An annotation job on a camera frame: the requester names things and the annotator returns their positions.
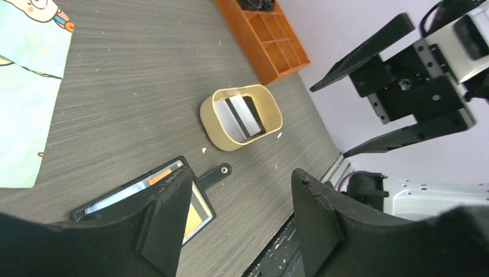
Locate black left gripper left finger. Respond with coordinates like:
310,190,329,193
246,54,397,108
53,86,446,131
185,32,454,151
1,167,193,276

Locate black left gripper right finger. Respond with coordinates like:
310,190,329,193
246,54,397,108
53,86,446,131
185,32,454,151
291,168,488,276

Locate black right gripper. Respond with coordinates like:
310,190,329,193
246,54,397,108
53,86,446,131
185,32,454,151
310,13,476,158

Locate black leather card holder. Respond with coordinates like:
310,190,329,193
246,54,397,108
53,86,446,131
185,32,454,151
70,156,232,245

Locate white striped credit card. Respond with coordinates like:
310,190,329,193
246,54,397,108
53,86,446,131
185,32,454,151
214,95,262,143

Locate orange striped credit card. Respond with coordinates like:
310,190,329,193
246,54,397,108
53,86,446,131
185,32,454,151
149,169,203,244

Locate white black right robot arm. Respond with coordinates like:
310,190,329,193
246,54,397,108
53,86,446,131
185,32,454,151
310,1,488,158

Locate dark patterned credit card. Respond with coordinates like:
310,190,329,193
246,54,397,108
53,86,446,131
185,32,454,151
243,96,266,137

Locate beige oval tray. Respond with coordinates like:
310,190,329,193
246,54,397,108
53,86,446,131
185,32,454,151
200,84,283,152

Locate orange compartment organizer box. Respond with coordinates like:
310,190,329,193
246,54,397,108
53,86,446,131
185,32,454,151
215,0,310,85

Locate dark rolled belt back left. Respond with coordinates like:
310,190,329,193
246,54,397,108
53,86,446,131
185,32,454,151
237,0,276,12

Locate green cartoon print cloth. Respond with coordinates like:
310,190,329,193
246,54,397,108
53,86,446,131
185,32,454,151
1,1,74,188

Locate aluminium front rail frame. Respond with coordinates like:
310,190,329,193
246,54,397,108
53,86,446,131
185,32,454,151
320,155,354,189

